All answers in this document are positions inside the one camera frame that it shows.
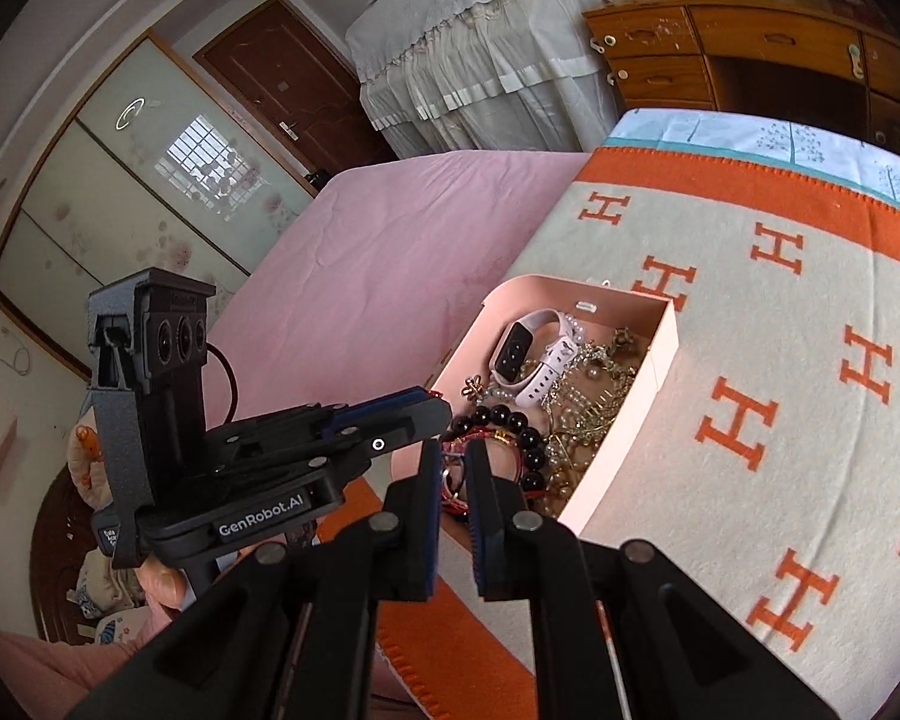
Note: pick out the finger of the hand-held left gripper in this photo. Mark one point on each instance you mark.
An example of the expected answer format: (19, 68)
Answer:
(390, 435)
(375, 405)

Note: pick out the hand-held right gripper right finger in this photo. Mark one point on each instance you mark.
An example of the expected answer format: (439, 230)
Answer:
(481, 525)

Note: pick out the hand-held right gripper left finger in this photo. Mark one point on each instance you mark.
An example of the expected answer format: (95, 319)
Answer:
(427, 517)

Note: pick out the gold brooch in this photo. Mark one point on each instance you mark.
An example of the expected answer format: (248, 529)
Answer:
(589, 412)

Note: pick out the pink jewelry box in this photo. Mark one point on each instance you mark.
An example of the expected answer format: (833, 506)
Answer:
(622, 420)

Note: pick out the person's left forearm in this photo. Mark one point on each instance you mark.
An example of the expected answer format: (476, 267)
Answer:
(45, 679)

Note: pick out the person's left hand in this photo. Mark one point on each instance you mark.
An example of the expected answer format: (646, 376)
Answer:
(161, 585)

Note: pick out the gold clover charm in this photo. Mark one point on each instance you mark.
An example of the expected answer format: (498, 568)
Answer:
(474, 386)

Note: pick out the pink bedsheet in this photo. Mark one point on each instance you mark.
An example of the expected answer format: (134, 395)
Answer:
(390, 255)

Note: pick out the frosted glass wardrobe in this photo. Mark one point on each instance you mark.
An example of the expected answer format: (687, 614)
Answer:
(82, 202)

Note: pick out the brown wooden door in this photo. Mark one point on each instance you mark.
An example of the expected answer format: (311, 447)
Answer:
(285, 82)

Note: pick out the orange patterned blanket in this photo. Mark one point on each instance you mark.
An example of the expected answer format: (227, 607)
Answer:
(757, 330)

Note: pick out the white lace furniture cover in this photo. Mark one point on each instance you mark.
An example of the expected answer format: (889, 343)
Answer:
(480, 30)

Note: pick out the blue tree print cloth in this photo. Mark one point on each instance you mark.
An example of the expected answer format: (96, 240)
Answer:
(720, 131)

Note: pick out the wooden desk with drawers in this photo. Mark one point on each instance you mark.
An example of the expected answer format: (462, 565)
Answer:
(765, 34)

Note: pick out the pink wall box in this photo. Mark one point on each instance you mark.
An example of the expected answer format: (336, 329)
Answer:
(1, 457)

